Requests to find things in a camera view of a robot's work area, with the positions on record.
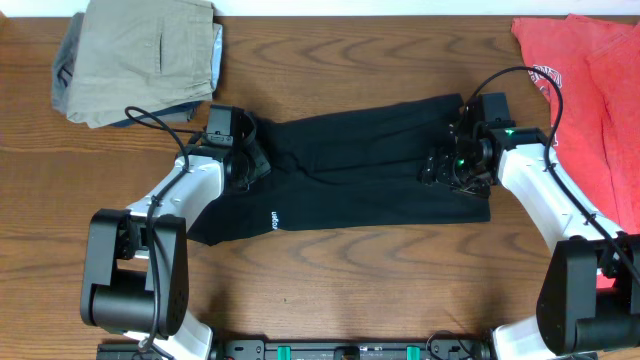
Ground right black cable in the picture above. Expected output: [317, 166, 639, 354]
[464, 66, 640, 286]

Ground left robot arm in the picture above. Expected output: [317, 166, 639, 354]
[80, 106, 271, 359]

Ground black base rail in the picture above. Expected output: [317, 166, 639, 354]
[96, 338, 501, 360]

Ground black polo shirt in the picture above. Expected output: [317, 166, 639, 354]
[188, 94, 491, 245]

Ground folded grey garment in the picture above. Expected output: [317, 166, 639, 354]
[51, 12, 85, 115]

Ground folded khaki trousers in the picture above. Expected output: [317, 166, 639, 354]
[66, 0, 215, 128]

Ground black cable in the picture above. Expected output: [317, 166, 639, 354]
[464, 66, 640, 286]
[124, 105, 211, 360]

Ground folded dark blue garment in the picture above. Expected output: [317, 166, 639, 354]
[110, 101, 201, 128]

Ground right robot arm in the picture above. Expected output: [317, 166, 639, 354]
[418, 128, 639, 359]

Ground red printed t-shirt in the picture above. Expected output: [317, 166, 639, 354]
[511, 15, 639, 234]

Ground folded light blue garment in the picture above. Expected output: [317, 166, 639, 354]
[211, 23, 223, 90]

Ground left black cable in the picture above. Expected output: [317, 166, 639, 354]
[124, 105, 211, 360]

